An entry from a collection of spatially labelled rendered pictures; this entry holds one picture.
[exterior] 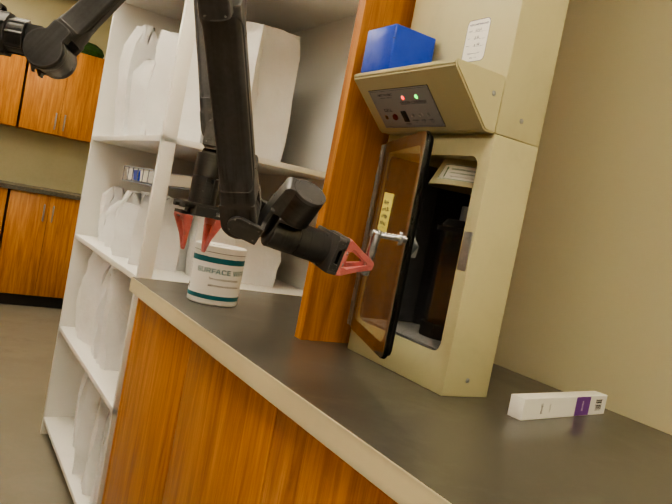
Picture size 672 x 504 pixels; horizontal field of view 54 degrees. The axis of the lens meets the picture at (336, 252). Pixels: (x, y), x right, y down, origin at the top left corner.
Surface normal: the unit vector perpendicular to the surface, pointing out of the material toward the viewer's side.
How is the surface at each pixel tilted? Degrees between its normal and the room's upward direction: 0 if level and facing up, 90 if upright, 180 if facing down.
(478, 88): 90
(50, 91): 90
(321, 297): 90
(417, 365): 90
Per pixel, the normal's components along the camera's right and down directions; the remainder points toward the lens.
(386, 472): -0.84, -0.14
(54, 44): 0.10, 0.00
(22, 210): 0.51, 0.15
